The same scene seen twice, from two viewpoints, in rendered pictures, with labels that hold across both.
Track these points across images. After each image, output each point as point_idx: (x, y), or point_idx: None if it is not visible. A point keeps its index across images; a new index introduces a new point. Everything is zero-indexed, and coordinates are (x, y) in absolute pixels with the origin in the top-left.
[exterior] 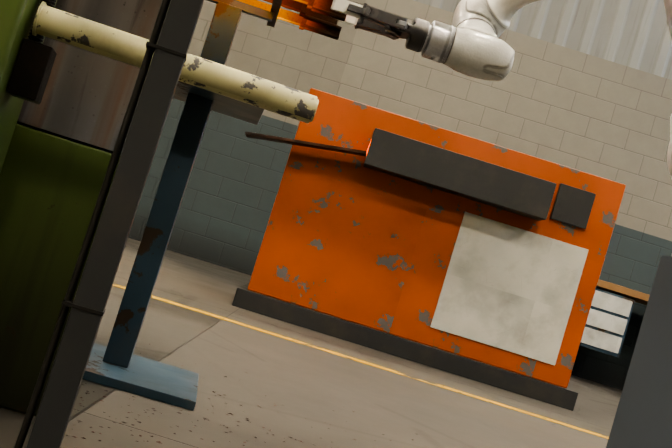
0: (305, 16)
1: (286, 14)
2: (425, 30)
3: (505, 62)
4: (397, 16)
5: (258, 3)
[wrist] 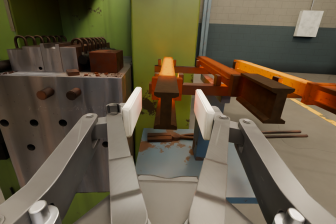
0: (237, 100)
1: (291, 85)
2: None
3: None
4: (28, 185)
5: (268, 74)
